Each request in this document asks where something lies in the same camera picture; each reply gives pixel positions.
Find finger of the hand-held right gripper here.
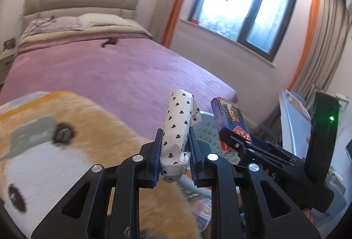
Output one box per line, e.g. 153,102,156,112
247,134,297,160
219,128,249,158

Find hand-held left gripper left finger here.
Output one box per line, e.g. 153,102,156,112
31,128,165,239

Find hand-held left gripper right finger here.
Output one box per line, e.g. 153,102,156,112
188,127,322,239

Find dark blue printed box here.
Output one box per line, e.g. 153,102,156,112
210,96,253,154

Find teal plastic basket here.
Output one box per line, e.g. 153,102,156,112
179,111,240,202

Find heart print tissue pack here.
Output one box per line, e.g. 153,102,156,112
159,88,202,183

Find light blue desk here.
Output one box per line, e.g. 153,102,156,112
278,89,352,228

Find picture book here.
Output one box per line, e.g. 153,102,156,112
284,89,311,120

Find patterned floor mat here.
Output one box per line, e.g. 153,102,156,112
187,195,213,232

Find beige printed blanket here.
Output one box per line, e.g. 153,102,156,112
0,91,204,239

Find purple bed blanket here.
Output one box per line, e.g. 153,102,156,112
0,37,238,143

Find dark framed window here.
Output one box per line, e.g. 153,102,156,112
190,0,299,62

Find folded beige quilt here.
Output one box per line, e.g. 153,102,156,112
15,23,153,48

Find white dotted pillow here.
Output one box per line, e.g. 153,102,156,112
78,13,135,27

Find purple pillow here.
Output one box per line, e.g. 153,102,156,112
26,16,83,33

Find beige padded headboard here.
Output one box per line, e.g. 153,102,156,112
22,0,139,25

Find white nightstand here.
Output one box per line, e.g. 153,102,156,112
0,49,17,84

